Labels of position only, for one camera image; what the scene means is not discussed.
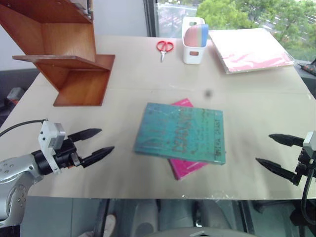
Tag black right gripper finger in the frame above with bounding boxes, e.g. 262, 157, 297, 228
255, 158, 298, 182
268, 133, 305, 148

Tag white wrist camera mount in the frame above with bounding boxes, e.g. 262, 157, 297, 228
38, 120, 67, 175
302, 131, 316, 158

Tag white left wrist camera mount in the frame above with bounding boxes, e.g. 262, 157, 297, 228
38, 120, 67, 175

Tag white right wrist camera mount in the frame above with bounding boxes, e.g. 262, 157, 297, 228
302, 131, 316, 158

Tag teal book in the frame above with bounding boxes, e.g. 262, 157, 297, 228
133, 102, 227, 165

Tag red handled scissors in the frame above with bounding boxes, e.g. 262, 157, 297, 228
156, 40, 174, 63

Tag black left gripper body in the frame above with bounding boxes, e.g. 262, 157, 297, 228
52, 137, 83, 170

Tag striped pastel pouch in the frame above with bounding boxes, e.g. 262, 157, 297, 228
184, 23, 209, 48

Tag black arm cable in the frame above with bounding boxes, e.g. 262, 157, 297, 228
301, 158, 316, 227
0, 119, 48, 137

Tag white plastic basket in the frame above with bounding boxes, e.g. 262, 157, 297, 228
182, 16, 206, 65

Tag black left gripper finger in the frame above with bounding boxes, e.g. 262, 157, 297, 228
68, 128, 103, 142
79, 146, 116, 169

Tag wooden shelf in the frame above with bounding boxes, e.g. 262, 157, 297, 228
0, 0, 116, 107

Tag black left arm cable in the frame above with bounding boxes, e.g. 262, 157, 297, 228
0, 119, 48, 137

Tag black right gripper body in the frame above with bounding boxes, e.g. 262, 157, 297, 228
291, 147, 316, 186

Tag magenta book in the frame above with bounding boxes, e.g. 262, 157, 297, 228
167, 98, 209, 181

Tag pink paper stack in plastic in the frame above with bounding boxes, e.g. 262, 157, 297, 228
208, 27, 295, 74

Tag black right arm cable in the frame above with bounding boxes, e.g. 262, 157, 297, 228
301, 158, 316, 227

